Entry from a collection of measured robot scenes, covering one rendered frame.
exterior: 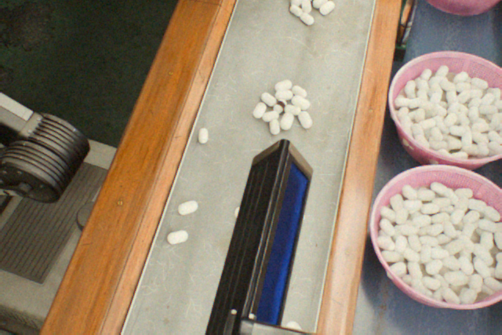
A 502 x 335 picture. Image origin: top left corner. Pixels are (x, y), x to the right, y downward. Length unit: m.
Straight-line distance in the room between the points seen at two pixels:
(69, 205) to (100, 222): 0.37
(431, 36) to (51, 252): 0.97
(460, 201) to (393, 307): 0.23
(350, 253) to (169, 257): 0.30
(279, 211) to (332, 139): 0.52
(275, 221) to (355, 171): 0.47
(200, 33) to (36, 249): 0.58
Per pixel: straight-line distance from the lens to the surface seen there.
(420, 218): 1.19
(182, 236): 1.12
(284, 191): 0.77
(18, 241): 1.51
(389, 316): 1.18
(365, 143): 1.23
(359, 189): 1.17
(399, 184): 1.21
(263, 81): 1.33
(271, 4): 1.48
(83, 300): 1.10
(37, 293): 1.45
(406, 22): 1.41
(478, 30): 1.60
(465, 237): 1.20
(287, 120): 1.24
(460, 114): 1.34
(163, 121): 1.24
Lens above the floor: 1.77
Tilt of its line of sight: 57 degrees down
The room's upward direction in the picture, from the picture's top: 2 degrees clockwise
